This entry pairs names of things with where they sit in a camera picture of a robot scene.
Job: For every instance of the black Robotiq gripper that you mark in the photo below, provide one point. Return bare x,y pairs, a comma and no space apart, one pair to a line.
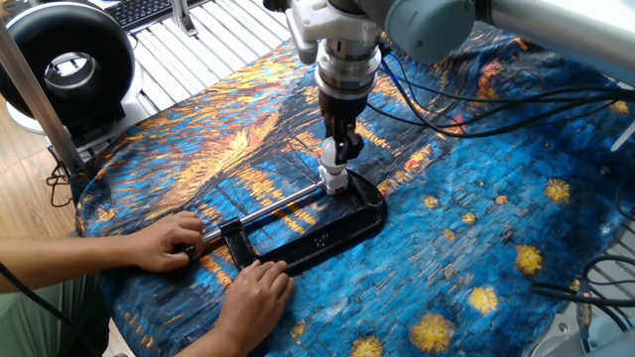
342,106

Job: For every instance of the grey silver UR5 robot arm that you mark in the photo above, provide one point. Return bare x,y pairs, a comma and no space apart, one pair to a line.
431,20

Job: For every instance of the person's right forearm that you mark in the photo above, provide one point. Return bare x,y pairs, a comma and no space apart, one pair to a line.
203,344

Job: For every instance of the black computer keyboard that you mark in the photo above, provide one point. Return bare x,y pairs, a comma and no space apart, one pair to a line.
139,10

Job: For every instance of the person's left hand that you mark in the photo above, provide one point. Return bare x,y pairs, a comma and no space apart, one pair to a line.
161,243

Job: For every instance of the green trousers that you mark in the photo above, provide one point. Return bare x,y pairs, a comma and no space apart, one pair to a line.
30,327

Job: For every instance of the white lamp socket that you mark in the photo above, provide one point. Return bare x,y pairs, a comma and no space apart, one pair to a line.
333,182

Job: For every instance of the black C-clamp with silver screw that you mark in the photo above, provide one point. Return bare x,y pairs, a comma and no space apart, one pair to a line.
342,238

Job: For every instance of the person's right hand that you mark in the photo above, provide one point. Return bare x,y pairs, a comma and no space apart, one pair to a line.
255,303

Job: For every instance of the white device base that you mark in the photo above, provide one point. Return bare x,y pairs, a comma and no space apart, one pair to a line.
133,104

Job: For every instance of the aluminium frame post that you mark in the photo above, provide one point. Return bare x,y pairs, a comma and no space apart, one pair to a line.
39,104

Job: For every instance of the white light bulb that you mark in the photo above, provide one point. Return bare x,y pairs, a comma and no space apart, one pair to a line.
328,156

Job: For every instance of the small aluminium bracket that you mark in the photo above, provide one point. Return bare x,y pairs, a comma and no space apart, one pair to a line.
181,17

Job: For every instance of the starry night painting cloth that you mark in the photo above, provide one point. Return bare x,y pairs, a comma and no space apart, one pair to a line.
446,223

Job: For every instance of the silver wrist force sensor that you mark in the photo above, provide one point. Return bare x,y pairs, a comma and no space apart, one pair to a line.
347,69

